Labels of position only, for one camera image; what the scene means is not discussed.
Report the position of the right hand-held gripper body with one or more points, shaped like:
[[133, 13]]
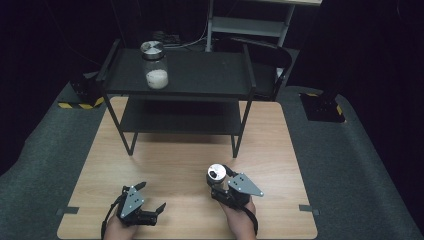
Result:
[[245, 185]]

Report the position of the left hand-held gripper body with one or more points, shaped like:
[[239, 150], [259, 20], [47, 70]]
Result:
[[132, 201]]

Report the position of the glass jar with holed lid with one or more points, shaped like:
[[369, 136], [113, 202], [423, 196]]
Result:
[[216, 171]]

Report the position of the black two-tier shelf rack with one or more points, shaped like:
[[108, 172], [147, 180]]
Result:
[[200, 71]]

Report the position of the glass jar of white powder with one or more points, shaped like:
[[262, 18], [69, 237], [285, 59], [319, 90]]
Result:
[[156, 80]]

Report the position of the person's left hand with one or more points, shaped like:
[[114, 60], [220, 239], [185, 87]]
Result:
[[118, 231]]

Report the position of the person's right hand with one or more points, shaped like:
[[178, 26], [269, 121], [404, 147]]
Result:
[[238, 223]]

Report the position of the grey tape strip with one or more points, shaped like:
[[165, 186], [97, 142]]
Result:
[[68, 210], [308, 208]]

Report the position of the grey felt mat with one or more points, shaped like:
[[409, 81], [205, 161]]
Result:
[[40, 160]]

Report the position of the black chair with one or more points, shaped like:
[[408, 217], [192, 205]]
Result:
[[266, 71]]

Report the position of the black stand base striped tape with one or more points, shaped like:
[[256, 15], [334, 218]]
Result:
[[83, 91], [321, 108]]

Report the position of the black power strip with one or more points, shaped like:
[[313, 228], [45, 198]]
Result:
[[166, 36]]

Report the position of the grey metal desk frame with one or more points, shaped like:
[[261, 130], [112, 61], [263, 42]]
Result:
[[246, 26]]

